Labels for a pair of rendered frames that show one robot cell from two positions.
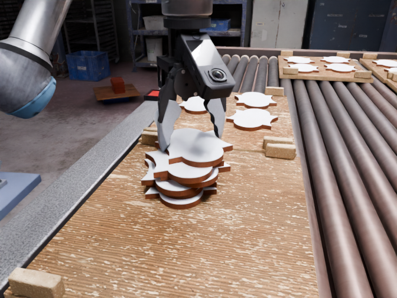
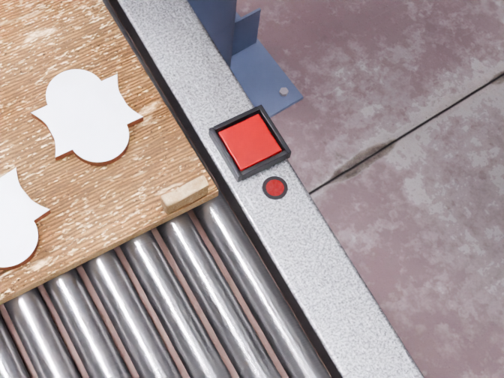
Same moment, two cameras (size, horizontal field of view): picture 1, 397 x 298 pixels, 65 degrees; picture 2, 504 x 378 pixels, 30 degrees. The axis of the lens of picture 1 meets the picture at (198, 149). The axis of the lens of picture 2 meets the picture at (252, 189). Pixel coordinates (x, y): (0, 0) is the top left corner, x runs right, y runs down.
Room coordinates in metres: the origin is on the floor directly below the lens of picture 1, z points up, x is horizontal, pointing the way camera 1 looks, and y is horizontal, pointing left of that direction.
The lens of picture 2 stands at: (1.37, -0.27, 1.97)
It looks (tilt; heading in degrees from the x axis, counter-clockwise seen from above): 65 degrees down; 130
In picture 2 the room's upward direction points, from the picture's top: 10 degrees clockwise
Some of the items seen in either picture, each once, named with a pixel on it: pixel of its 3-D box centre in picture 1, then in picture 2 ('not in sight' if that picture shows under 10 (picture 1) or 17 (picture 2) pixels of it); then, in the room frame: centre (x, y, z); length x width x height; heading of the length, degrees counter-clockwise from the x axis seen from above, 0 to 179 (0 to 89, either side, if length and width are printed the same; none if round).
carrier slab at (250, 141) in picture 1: (225, 116); (13, 121); (0.81, -0.07, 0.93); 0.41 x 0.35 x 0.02; 169
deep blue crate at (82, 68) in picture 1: (88, 65); not in sight; (4.87, 1.68, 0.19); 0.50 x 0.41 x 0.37; 76
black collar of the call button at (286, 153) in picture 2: (158, 95); (249, 142); (1.02, 0.13, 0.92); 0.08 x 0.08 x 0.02; 78
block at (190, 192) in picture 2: not in sight; (184, 194); (1.03, 0.02, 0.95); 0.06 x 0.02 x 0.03; 79
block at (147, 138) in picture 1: (155, 138); not in sight; (0.62, 0.10, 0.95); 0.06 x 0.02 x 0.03; 77
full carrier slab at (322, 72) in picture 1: (319, 64); not in sight; (1.42, -0.54, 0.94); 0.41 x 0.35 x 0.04; 168
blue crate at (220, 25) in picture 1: (214, 24); not in sight; (5.42, -0.25, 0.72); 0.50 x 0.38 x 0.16; 76
